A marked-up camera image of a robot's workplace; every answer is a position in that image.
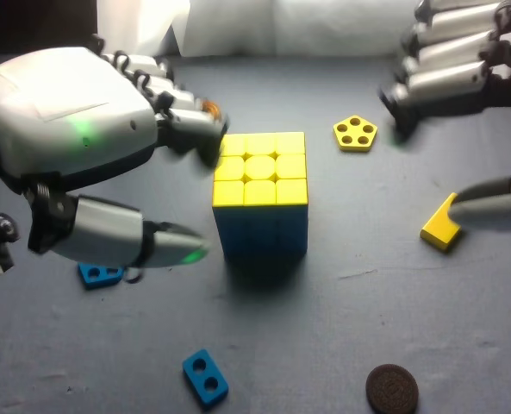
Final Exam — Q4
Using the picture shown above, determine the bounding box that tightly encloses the blue pentagon block with holes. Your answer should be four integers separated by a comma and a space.
77, 260, 127, 290

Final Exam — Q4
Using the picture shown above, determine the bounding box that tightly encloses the yellow pentagon block with holes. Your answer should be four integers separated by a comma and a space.
332, 115, 379, 153

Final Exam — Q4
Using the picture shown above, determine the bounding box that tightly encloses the dark chocolate sandwich cookie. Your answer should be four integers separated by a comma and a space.
365, 364, 420, 414

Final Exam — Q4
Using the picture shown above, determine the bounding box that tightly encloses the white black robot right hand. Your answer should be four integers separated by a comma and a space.
377, 0, 511, 229

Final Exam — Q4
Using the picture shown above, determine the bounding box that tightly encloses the yellow rectangular block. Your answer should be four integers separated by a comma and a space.
419, 192, 463, 254

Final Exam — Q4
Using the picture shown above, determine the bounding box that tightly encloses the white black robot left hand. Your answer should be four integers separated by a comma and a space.
0, 34, 230, 269

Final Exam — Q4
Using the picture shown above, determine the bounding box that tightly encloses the blue rectangular two-hole block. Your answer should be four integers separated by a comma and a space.
181, 348, 230, 409

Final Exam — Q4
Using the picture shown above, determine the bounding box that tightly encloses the Rubik's cube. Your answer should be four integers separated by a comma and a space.
211, 131, 310, 265

